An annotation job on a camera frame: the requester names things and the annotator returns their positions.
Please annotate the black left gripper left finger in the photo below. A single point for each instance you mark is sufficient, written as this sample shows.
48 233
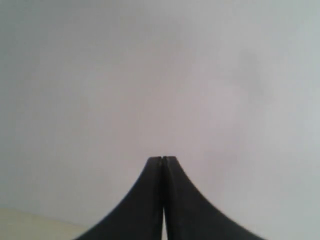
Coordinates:
139 215

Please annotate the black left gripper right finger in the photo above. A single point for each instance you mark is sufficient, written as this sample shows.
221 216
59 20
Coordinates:
189 215

